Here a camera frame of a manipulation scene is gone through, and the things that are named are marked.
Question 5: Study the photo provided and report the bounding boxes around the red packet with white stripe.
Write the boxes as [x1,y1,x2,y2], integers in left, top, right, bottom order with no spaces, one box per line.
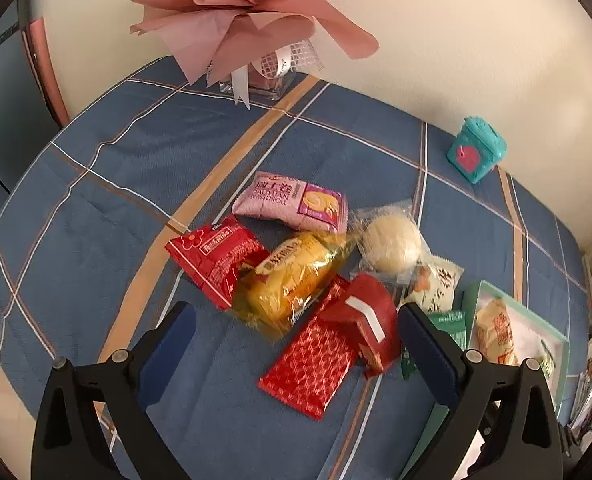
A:
[320,273,403,377]

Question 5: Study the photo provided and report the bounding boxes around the pink swiss roll packet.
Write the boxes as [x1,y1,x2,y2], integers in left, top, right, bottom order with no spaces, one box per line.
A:
[232,170,350,234]

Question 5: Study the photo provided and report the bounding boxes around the teal toy box pink hearts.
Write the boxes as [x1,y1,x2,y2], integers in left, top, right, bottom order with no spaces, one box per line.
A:
[446,115,508,184]

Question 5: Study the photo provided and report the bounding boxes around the green edged white cardboard box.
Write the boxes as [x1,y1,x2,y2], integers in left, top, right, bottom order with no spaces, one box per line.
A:
[401,280,572,480]

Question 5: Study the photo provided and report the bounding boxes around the green snack packet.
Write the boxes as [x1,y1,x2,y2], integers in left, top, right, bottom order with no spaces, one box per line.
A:
[401,310,468,380]

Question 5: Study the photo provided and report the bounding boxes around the green and white packet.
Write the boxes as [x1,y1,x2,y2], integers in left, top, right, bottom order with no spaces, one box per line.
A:
[536,338,558,382]

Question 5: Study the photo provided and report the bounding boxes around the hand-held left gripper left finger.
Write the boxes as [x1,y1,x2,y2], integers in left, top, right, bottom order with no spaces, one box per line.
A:
[30,301,197,480]

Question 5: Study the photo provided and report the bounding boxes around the red packet with flower print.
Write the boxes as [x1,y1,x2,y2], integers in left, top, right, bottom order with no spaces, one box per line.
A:
[164,213,270,311]

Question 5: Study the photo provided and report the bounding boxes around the round bun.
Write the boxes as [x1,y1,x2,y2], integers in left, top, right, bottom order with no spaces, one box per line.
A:
[350,200,431,287]

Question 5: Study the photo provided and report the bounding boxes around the white snack packet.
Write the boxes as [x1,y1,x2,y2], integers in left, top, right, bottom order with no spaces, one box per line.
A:
[400,254,465,314]

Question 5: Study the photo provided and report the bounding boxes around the cream and orange packet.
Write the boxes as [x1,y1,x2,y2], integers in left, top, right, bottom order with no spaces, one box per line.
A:
[475,297,520,367]

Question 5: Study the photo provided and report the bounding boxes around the clear glass vase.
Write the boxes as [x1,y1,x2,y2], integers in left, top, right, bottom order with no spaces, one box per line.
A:
[219,57,298,102]

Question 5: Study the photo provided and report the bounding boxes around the yellow cake packet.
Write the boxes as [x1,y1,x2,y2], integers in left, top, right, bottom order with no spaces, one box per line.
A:
[232,230,363,337]

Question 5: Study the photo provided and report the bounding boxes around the blue plaid tablecloth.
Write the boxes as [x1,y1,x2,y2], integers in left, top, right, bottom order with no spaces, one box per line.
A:
[0,55,592,480]

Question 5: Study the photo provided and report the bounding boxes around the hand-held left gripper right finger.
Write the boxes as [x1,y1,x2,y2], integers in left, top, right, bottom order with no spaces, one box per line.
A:
[397,303,563,480]

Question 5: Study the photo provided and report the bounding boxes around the red patterned packet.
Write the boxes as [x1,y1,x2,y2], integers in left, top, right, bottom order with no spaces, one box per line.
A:
[258,275,363,421]

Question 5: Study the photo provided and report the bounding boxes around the pink edged panel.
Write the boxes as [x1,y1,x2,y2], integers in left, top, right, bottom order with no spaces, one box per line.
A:
[22,16,71,127]

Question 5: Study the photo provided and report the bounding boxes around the pink flower bouquet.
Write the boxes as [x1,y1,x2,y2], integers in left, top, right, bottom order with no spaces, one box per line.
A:
[125,0,381,107]

